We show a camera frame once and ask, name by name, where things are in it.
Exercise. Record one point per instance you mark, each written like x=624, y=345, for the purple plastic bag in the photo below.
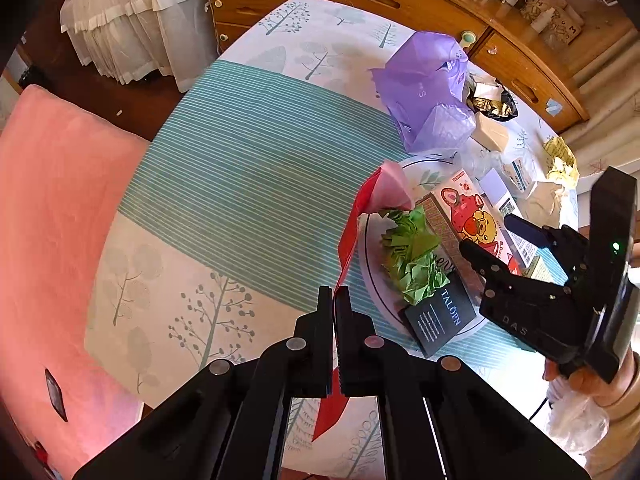
x=425, y=75

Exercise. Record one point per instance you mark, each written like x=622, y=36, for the cartoon bear cardboard box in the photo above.
x=465, y=210

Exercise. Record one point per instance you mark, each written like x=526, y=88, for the black Talopn box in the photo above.
x=435, y=320

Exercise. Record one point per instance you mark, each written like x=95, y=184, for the yellow crumpled paper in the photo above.
x=562, y=160

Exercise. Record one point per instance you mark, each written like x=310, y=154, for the person's right forearm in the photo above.
x=627, y=425

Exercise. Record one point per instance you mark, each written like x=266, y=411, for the tree print tablecloth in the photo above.
x=250, y=170

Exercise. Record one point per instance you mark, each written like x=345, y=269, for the white small bottle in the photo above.
x=540, y=20

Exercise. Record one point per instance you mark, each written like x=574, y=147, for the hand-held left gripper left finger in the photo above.
x=320, y=350

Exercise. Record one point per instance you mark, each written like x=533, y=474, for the white barcode box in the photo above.
x=525, y=245

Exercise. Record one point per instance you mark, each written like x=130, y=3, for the clear plastic wrapper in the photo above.
x=480, y=162

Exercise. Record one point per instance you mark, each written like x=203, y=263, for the black smartphone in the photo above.
x=55, y=395

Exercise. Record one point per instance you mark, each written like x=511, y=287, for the person's right hand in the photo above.
x=595, y=392

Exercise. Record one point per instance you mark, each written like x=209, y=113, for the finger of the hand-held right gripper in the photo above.
x=500, y=280
x=565, y=247

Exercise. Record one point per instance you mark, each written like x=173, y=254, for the pink blanket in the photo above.
x=50, y=235

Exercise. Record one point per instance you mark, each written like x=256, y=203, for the beige box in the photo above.
x=492, y=132

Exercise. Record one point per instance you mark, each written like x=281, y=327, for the floral patterned box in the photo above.
x=562, y=27

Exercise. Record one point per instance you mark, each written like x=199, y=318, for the white bed skirt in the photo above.
x=125, y=20

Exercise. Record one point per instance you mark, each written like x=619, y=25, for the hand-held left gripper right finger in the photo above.
x=352, y=355

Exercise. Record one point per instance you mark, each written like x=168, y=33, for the green crumpled paper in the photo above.
x=415, y=260

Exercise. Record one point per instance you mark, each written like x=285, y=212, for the black and gold wrapper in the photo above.
x=492, y=105

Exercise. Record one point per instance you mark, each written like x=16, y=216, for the clear plastic bag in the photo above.
x=575, y=420

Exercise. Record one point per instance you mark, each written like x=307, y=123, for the white medicine box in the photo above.
x=520, y=172

